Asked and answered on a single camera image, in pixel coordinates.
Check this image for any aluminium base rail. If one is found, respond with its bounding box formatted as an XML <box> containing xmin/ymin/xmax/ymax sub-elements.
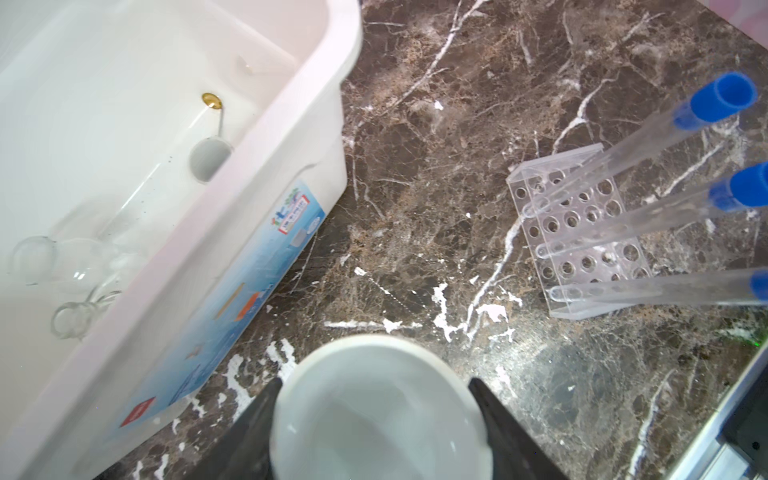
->
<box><xmin>666</xmin><ymin>345</ymin><xmax>767</xmax><ymax>479</ymax></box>

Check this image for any white ceramic evaporating dish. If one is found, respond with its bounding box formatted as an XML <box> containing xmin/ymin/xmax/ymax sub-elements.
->
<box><xmin>270</xmin><ymin>334</ymin><xmax>493</xmax><ymax>479</ymax></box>

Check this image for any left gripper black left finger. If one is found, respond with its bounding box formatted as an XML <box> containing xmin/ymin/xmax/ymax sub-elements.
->
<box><xmin>185</xmin><ymin>378</ymin><xmax>282</xmax><ymax>480</ymax></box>

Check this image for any small clear glass beaker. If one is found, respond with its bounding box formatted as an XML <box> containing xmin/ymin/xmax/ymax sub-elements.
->
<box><xmin>9</xmin><ymin>236</ymin><xmax>144</xmax><ymax>293</ymax></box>

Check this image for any clear glass flask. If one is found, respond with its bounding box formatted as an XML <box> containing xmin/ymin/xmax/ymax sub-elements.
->
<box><xmin>50</xmin><ymin>282</ymin><xmax>123</xmax><ymax>340</ymax></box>

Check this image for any clear plastic test tube rack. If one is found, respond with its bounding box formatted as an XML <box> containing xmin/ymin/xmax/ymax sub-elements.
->
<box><xmin>507</xmin><ymin>143</ymin><xmax>651</xmax><ymax>320</ymax></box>

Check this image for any test tube with blue cap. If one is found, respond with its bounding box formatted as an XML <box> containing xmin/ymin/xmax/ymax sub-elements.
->
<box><xmin>549</xmin><ymin>268</ymin><xmax>767</xmax><ymax>306</ymax></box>

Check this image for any white plastic storage bin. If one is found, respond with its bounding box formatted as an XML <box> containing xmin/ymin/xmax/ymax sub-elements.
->
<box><xmin>1</xmin><ymin>1</ymin><xmax>363</xmax><ymax>479</ymax></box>

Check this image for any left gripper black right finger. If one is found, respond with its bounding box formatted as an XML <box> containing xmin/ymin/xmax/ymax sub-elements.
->
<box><xmin>468</xmin><ymin>377</ymin><xmax>567</xmax><ymax>480</ymax></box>

